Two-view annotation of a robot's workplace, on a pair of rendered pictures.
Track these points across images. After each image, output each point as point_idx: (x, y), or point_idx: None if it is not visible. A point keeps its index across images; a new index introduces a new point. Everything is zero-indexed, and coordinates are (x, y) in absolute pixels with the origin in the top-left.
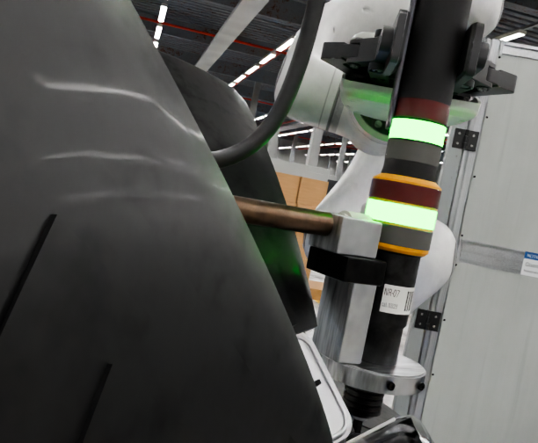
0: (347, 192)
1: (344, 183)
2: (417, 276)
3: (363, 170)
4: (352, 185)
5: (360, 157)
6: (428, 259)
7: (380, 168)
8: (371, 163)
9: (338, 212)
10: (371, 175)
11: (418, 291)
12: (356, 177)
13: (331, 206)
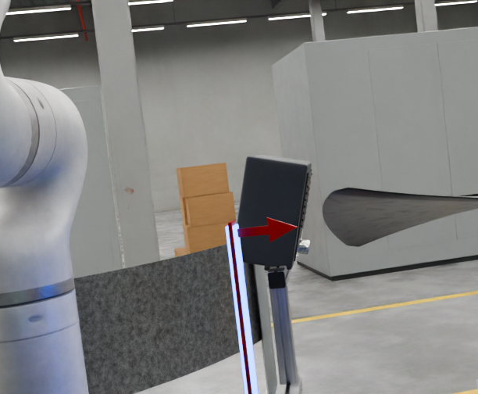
0: None
1: None
2: (81, 151)
3: None
4: None
5: None
6: (82, 128)
7: (5, 15)
8: (0, 8)
9: (2, 84)
10: (1, 26)
11: (86, 169)
12: None
13: None
